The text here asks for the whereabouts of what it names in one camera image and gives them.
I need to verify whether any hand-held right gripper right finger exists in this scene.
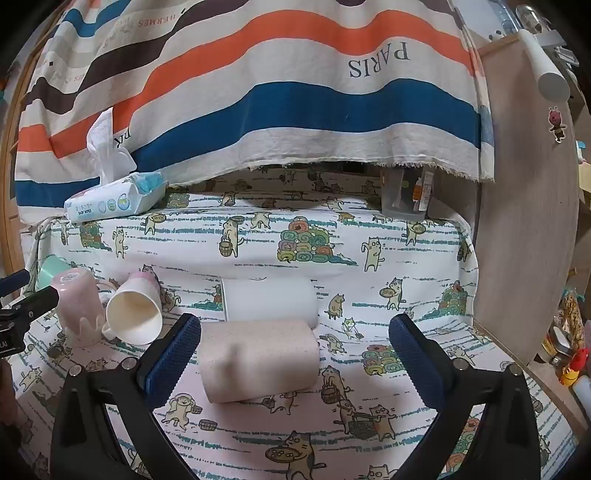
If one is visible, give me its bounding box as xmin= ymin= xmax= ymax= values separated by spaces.
xmin=389 ymin=314 xmax=541 ymax=480

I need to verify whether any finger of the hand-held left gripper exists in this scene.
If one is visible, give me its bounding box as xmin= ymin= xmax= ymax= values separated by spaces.
xmin=0 ymin=287 xmax=61 ymax=326
xmin=0 ymin=270 xmax=31 ymax=298

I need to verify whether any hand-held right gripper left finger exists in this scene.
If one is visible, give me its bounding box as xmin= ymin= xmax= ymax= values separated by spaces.
xmin=50 ymin=313 xmax=202 ymax=480

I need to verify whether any pink speckled cup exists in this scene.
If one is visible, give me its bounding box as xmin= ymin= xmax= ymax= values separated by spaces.
xmin=196 ymin=319 xmax=321 ymax=404

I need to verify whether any mint green cup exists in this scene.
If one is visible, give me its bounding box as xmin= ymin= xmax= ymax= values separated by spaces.
xmin=35 ymin=256 xmax=75 ymax=296

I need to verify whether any pale pink cup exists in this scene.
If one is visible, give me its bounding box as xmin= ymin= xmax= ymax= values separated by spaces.
xmin=51 ymin=267 xmax=110 ymax=348

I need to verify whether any cream cup with pink outside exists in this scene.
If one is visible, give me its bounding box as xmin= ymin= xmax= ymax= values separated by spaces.
xmin=106 ymin=271 xmax=164 ymax=345

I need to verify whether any white cup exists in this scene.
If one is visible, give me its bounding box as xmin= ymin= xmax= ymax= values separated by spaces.
xmin=221 ymin=276 xmax=319 ymax=330

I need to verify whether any baby wipes pack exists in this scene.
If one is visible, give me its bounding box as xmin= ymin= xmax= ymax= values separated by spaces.
xmin=65 ymin=108 xmax=168 ymax=223

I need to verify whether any yellow and red toy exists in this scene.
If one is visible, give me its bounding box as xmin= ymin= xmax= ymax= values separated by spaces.
xmin=560 ymin=348 xmax=590 ymax=387

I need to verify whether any cat print cloth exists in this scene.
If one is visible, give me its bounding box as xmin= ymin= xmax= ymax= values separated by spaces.
xmin=9 ymin=167 xmax=578 ymax=480

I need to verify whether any snack bag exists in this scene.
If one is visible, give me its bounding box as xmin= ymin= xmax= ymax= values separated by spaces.
xmin=560 ymin=286 xmax=586 ymax=352

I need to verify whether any white bottle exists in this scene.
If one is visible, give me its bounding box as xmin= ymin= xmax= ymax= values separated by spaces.
xmin=571 ymin=376 xmax=591 ymax=409

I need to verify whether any clear plastic container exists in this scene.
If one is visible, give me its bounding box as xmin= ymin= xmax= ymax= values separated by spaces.
xmin=380 ymin=165 xmax=435 ymax=219

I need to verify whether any wooden cabinet panel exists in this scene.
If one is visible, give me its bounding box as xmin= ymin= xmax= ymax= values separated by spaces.
xmin=470 ymin=34 xmax=591 ymax=367

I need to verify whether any cartoon sticker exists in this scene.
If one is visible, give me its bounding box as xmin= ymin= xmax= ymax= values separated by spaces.
xmin=547 ymin=106 xmax=568 ymax=143

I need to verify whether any striped cloth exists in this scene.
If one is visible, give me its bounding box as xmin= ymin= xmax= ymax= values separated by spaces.
xmin=14 ymin=0 xmax=495 ymax=221

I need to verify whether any white cylindrical handle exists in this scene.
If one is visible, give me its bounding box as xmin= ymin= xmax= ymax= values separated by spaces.
xmin=517 ymin=30 xmax=574 ymax=100

